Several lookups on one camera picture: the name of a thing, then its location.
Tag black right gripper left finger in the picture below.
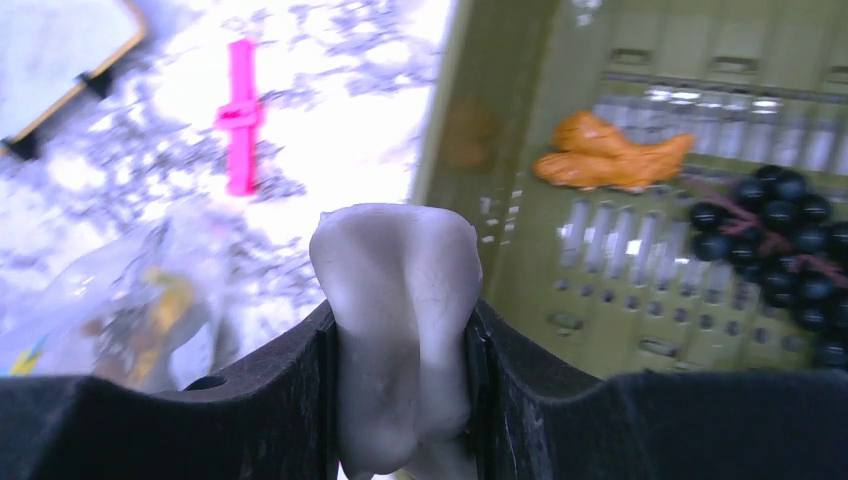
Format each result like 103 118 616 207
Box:
1 304 338 479

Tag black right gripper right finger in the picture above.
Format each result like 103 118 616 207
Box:
465 301 847 479

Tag yellow toy banana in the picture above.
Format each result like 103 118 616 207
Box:
127 267 195 390

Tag clear zip top bag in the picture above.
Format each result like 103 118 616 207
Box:
1 200 237 392

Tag white toy egg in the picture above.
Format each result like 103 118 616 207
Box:
309 204 482 479

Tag orange toy food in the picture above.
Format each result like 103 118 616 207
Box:
533 111 695 192

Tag pink plastic bag clip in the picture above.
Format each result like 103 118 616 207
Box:
214 38 264 196

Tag green plastic bin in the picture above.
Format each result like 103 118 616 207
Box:
414 1 847 377

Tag black toy grapes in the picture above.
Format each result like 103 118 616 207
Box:
687 164 847 370

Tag wood framed whiteboard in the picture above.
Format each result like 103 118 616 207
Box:
1 0 147 160

